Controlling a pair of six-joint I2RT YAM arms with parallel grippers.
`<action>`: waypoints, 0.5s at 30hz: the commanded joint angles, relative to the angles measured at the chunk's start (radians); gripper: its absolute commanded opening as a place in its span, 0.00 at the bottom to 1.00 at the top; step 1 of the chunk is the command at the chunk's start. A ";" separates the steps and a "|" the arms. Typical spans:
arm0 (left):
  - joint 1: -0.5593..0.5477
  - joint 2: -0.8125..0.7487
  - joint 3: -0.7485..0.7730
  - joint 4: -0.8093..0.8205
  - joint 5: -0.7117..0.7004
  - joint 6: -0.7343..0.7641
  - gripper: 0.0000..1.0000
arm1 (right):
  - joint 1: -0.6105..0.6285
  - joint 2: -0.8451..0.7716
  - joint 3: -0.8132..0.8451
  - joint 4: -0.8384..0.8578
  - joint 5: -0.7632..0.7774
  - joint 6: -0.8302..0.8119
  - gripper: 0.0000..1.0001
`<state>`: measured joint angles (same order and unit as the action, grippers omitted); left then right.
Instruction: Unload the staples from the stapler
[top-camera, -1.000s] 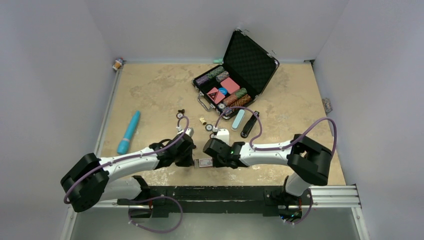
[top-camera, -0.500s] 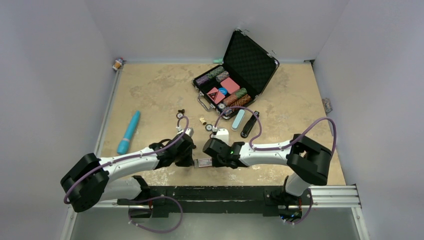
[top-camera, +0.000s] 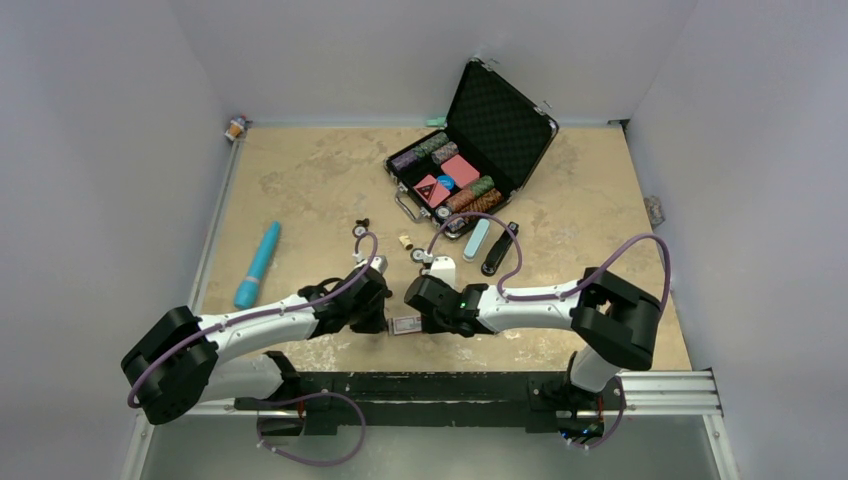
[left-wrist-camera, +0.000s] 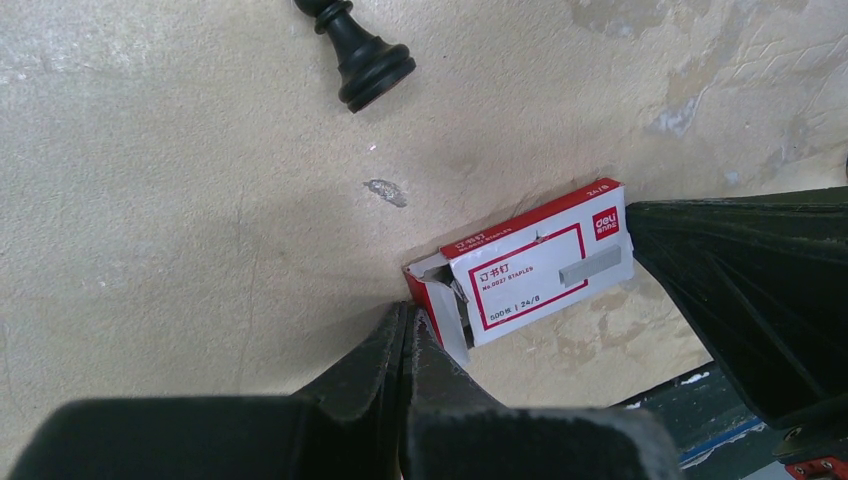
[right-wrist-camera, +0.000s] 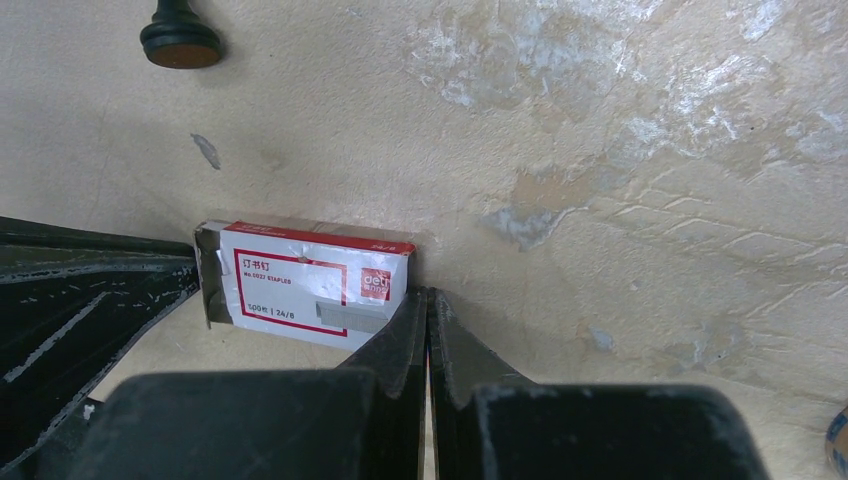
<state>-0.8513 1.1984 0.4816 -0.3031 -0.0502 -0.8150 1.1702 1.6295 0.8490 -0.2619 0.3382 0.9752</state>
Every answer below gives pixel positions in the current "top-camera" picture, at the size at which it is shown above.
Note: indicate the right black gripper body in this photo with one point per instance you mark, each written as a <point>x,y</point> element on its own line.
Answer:
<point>434,324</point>

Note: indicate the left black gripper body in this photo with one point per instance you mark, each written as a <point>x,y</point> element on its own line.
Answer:
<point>367,318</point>

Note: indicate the red white staple box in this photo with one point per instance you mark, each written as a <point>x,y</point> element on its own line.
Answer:
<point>404,325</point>

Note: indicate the black stapler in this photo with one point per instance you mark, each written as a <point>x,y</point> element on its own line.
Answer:
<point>497,253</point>

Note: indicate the light blue stapler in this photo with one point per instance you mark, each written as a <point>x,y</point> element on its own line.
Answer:
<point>476,240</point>

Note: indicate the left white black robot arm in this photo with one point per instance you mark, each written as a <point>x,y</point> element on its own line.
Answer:
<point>185,359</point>

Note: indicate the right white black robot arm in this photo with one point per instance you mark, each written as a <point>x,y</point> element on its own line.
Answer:
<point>617,320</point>

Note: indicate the blue poker chip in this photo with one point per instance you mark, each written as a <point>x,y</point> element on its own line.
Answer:
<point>418,255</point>

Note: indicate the cream chess piece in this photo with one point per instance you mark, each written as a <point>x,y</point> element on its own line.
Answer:
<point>406,242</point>

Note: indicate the brown poker chip left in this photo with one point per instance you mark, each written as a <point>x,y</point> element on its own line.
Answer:
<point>359,231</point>

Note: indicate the light blue marker tube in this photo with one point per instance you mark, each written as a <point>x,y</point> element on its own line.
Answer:
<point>248,291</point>

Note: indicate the pink card deck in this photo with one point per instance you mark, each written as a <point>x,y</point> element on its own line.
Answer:
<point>460,171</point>

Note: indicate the black poker chip case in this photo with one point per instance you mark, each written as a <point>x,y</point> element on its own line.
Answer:
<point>496,128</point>

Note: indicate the small orange bottle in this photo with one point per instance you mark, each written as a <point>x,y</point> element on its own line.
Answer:
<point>237,127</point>

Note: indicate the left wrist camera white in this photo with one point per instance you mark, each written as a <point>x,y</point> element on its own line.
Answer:
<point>379,263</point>

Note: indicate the chip stack by wall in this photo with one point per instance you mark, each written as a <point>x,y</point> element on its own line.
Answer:
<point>654,210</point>

